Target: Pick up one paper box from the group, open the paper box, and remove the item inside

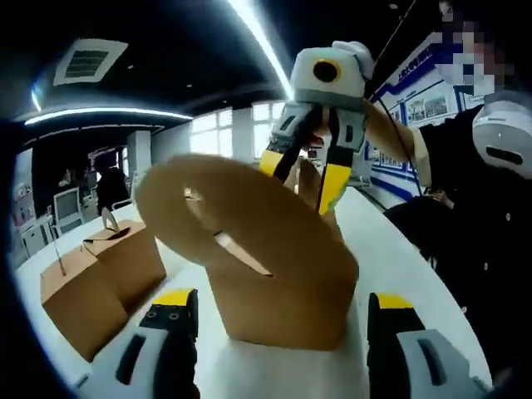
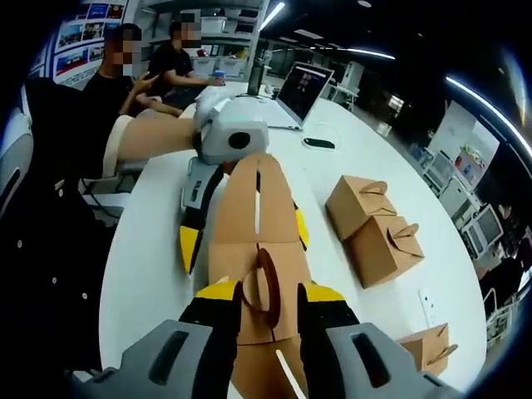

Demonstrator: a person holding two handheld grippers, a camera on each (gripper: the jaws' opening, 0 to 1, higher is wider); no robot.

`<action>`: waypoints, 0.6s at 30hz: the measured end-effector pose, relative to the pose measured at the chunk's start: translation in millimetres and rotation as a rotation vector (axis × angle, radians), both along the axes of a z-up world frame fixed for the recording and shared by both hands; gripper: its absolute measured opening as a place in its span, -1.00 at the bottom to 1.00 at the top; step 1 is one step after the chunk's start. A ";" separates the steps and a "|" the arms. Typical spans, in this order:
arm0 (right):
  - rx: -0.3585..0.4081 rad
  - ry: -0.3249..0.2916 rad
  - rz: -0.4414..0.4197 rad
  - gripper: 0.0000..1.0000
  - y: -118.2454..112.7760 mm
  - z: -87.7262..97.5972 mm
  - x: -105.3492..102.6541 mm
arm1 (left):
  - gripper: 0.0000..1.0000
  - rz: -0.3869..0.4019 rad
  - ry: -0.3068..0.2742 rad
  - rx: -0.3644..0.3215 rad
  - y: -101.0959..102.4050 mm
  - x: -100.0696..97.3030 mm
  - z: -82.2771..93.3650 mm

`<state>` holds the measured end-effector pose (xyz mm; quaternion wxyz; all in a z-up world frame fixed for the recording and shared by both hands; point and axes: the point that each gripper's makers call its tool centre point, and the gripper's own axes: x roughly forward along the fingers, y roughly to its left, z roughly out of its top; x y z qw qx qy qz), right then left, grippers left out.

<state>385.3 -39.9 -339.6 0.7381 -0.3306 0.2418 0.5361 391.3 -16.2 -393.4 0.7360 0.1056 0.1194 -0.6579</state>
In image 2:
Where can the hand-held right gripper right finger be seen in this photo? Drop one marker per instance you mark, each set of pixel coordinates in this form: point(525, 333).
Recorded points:
point(332, 332)

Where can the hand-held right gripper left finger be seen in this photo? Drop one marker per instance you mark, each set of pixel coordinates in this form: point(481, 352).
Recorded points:
point(195, 332)

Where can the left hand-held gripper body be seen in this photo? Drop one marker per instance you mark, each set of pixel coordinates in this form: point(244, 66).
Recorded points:
point(220, 133)

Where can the brown paper box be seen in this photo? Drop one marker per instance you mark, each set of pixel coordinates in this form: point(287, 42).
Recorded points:
point(382, 257)
point(353, 203)
point(237, 216)
point(428, 353)

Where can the dark bottle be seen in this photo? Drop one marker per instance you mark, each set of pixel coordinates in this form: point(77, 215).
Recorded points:
point(255, 79)

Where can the black phone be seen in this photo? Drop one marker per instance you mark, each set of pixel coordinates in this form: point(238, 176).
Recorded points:
point(319, 142)

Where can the silver laptop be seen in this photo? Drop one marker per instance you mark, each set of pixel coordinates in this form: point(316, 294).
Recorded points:
point(303, 91)

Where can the shelf rack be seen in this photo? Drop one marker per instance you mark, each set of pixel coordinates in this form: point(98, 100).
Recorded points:
point(232, 37)

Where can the white ceiling light strip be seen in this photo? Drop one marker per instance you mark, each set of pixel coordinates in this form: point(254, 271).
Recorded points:
point(272, 14)
point(486, 106)
point(361, 50)

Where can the person's black clothing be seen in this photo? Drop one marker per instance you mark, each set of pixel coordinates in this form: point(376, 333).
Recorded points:
point(45, 249)

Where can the white office chair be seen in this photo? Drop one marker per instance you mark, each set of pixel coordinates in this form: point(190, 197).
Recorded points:
point(484, 228)

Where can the white chest-worn device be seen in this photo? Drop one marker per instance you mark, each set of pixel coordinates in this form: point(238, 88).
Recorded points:
point(16, 141)

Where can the white display pillar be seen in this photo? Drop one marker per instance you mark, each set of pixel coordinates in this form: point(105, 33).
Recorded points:
point(469, 141)

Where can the wall poster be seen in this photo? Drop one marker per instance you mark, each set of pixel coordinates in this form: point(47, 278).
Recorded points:
point(83, 37)

